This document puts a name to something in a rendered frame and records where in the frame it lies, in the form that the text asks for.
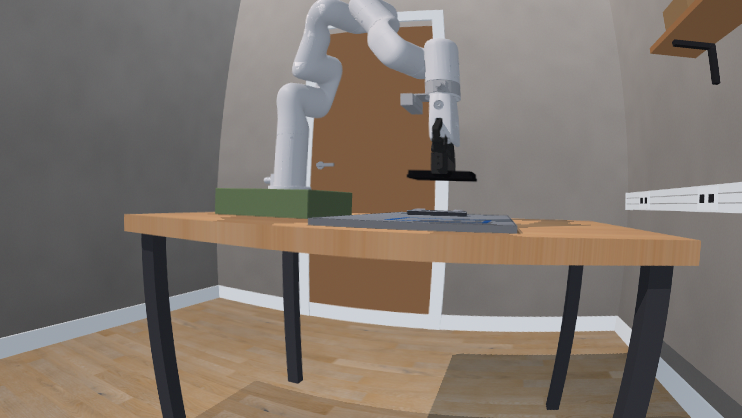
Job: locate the black well plate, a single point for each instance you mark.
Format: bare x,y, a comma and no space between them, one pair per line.
455,175

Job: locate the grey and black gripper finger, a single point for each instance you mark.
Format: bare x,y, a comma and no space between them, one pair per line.
439,159
451,157

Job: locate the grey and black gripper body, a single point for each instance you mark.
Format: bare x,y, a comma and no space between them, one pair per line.
444,105

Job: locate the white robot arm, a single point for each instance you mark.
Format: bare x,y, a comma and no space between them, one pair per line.
313,64

